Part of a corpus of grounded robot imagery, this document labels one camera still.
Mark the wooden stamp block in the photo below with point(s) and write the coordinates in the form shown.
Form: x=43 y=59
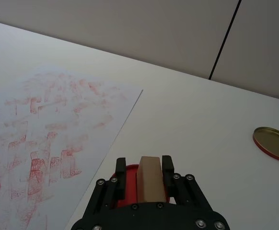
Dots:
x=150 y=179

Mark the white paper with red stamps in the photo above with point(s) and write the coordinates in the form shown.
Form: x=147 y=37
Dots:
x=58 y=134

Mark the round red ink pad tin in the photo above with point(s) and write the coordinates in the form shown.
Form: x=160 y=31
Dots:
x=131 y=187

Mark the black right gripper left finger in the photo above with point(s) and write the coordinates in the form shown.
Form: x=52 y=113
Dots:
x=120 y=177

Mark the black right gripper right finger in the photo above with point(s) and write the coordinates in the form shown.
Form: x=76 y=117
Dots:
x=168 y=175

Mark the round gold tin lid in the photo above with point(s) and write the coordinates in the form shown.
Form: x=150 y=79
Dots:
x=275 y=145

